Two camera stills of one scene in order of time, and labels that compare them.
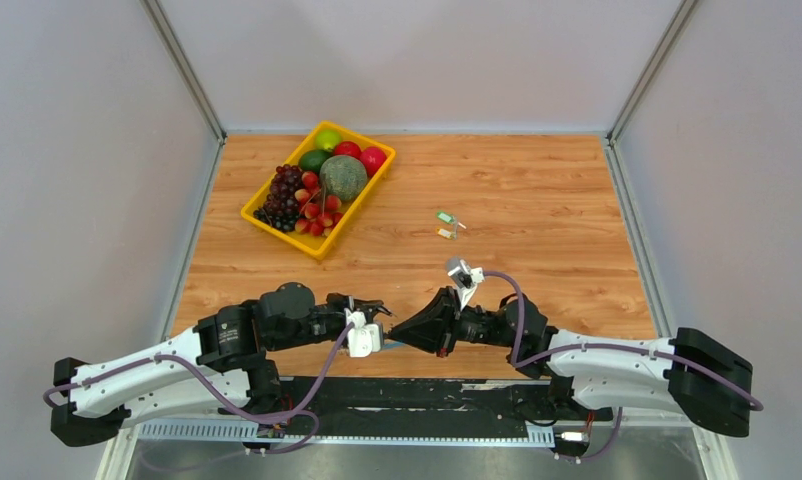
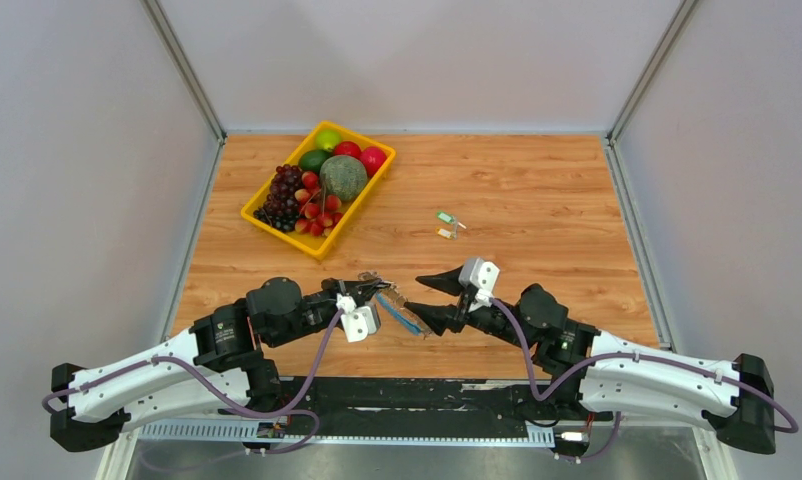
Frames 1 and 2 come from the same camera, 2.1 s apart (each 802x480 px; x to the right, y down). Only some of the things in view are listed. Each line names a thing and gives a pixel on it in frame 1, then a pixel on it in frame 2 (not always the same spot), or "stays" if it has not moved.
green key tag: (445, 217) stays
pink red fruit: (372, 159) stays
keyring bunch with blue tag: (389, 343) -> (394, 302)
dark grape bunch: (281, 207) stays
